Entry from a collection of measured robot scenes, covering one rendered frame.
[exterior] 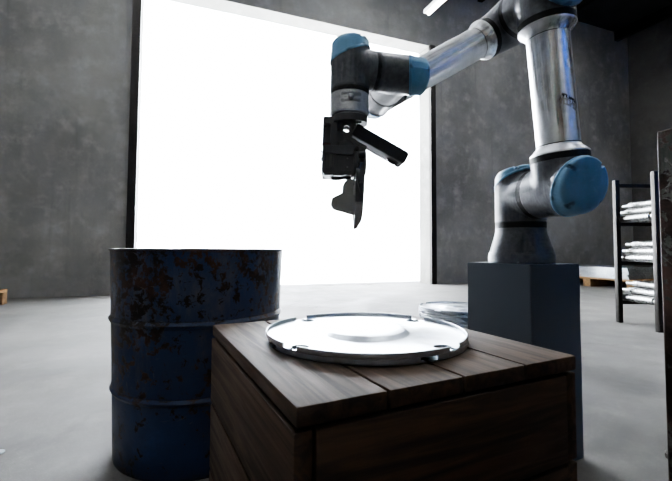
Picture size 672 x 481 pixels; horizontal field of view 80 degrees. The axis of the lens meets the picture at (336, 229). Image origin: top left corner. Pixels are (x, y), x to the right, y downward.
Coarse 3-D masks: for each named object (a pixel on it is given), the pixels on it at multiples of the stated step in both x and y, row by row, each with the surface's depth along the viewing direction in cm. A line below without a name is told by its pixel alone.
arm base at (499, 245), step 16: (496, 224) 99; (512, 224) 95; (528, 224) 93; (544, 224) 94; (496, 240) 98; (512, 240) 94; (528, 240) 92; (544, 240) 93; (496, 256) 96; (512, 256) 93; (528, 256) 91; (544, 256) 91
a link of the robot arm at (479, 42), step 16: (496, 16) 94; (464, 32) 95; (480, 32) 94; (496, 32) 94; (448, 48) 92; (464, 48) 93; (480, 48) 94; (496, 48) 96; (432, 64) 91; (448, 64) 92; (464, 64) 95; (432, 80) 92; (384, 112) 92
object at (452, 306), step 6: (420, 306) 161; (426, 306) 164; (432, 306) 165; (438, 306) 165; (444, 306) 161; (450, 306) 161; (456, 306) 161; (462, 306) 161; (444, 312) 150; (450, 312) 149; (456, 312) 148; (462, 312) 148
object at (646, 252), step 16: (656, 176) 237; (656, 192) 236; (640, 208) 255; (656, 208) 236; (624, 224) 268; (640, 224) 268; (656, 224) 235; (656, 240) 235; (624, 256) 264; (640, 256) 251; (656, 256) 235; (656, 272) 235; (624, 288) 269; (640, 288) 256; (656, 288) 235; (656, 304) 235; (656, 320) 234
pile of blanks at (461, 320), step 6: (420, 312) 165; (426, 312) 156; (432, 312) 154; (438, 312) 152; (432, 318) 153; (438, 318) 151; (444, 318) 150; (450, 318) 149; (456, 318) 148; (462, 318) 151; (456, 324) 148; (462, 324) 148
